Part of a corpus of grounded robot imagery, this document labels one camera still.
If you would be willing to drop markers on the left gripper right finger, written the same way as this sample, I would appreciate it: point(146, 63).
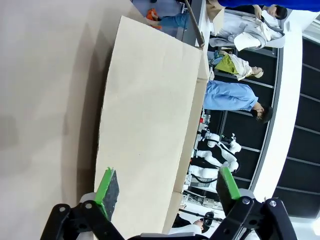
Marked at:
point(227, 187)

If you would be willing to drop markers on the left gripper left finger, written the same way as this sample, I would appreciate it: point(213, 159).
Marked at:
point(105, 190)

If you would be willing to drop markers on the brown cardboard shipping box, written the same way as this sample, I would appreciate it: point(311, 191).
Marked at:
point(150, 100)

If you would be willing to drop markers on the person wearing headset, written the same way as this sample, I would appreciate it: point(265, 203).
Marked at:
point(192, 225)

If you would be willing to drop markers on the person in light blue shirt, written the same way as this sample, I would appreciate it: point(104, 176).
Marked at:
point(225, 96)

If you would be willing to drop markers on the person in green and white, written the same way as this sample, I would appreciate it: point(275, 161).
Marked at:
point(240, 66)

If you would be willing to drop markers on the person holding grey garment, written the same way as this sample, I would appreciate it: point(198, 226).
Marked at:
point(240, 27)

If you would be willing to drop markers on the small background cardboard box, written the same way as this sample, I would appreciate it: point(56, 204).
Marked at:
point(216, 17)

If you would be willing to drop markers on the person in blue jeans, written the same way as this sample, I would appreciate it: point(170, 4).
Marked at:
point(175, 21)

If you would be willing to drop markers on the small orange object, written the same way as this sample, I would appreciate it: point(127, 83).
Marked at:
point(153, 16)

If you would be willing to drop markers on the person in blue hoodie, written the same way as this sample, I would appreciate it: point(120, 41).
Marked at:
point(250, 2)

